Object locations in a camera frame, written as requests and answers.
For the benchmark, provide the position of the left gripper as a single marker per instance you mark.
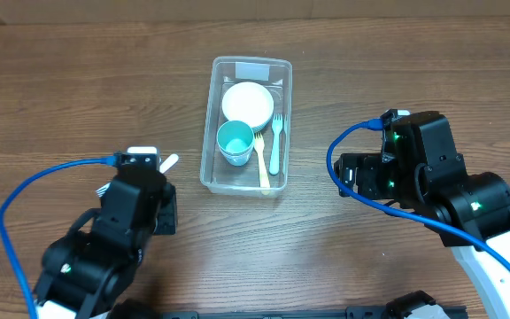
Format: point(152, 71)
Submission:
point(167, 211)

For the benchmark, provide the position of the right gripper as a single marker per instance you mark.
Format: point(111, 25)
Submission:
point(362, 167)

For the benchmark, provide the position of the blue fork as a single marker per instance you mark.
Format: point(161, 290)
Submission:
point(277, 125)
point(101, 191)

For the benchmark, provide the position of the green plastic cup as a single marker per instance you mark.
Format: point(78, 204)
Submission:
point(235, 136)

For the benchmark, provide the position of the yellow plastic fork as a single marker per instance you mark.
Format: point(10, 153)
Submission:
point(259, 147)

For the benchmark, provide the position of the pink plastic bowl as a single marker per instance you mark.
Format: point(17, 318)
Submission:
point(249, 102)

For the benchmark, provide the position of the blue plastic cup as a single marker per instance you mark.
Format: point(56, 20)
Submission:
point(237, 160)

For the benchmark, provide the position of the pink plastic cup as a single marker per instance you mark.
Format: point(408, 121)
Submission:
point(224, 151)

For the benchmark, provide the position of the blue bowl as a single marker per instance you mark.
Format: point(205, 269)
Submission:
point(261, 126)

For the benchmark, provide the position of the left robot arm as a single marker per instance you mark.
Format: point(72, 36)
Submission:
point(87, 269)

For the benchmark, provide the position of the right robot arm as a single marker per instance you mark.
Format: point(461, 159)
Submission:
point(407, 166)

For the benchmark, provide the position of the clear plastic container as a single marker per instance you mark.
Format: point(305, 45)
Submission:
point(216, 173)

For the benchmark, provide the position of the white plastic spoon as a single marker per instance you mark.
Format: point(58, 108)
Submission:
point(168, 163)

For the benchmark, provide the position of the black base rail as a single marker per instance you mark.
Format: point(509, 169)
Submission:
point(412, 305)

